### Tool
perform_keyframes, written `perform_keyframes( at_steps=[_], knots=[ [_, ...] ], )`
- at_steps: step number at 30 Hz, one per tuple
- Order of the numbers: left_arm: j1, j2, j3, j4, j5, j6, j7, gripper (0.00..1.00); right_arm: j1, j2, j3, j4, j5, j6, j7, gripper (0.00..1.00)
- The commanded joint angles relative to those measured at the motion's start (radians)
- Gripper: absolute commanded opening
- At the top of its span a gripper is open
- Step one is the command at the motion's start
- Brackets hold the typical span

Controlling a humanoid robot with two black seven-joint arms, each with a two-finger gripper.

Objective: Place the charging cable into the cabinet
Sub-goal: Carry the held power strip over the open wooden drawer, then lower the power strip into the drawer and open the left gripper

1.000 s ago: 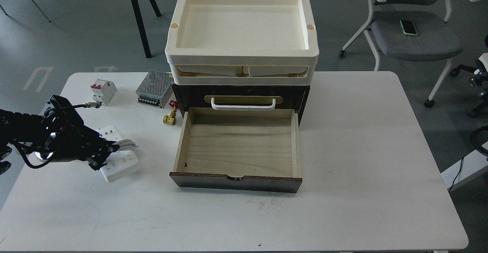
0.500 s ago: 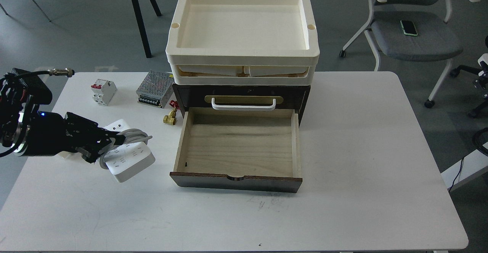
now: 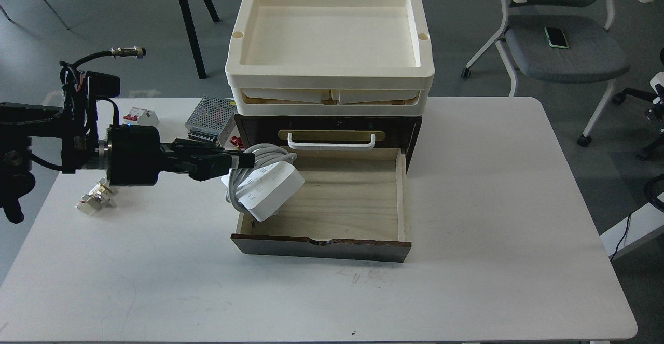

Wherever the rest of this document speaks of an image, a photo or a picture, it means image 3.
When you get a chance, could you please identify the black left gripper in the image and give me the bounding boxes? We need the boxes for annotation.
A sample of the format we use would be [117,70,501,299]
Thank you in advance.
[107,125,255,186]

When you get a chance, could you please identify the white power strip with cable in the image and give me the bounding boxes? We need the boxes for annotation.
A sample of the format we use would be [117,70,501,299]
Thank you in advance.
[221,143,305,222]

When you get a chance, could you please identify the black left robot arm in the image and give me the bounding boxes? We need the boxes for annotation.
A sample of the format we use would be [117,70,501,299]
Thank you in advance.
[1,46,255,224]

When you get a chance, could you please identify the metal mesh power supply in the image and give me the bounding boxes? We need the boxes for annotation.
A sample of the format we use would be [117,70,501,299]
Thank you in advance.
[185,95,237,147]

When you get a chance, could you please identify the white red circuit breaker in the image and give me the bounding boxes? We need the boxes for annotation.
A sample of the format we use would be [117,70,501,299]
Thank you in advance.
[122,107,159,127]

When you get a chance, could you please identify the white metal pipe fitting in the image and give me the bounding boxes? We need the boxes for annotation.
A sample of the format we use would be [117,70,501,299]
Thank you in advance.
[75,178,116,216]

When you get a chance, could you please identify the cream plastic stacked tray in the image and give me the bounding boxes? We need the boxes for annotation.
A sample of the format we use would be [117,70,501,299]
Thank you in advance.
[225,0,435,117]

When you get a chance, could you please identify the open wooden drawer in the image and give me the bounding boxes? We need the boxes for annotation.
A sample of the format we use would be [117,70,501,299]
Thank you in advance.
[230,148,412,262]

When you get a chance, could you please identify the black table legs background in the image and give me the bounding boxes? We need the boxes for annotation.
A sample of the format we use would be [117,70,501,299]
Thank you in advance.
[170,0,220,79]

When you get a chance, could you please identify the green cased smartphone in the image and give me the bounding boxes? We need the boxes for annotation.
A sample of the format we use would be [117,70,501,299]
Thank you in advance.
[544,26,569,49]

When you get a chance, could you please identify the grey office chair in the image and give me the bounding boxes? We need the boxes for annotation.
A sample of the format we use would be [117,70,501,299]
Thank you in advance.
[462,0,654,147]

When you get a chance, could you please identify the white side table edge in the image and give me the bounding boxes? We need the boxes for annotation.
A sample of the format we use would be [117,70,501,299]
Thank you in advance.
[600,203,663,260]

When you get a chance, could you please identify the brass valve red handle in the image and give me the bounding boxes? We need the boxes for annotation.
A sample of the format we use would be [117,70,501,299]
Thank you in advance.
[229,136,246,151]

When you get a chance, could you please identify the white drawer handle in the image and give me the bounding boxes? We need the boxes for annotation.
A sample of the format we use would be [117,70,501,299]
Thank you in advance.
[286,132,377,151]

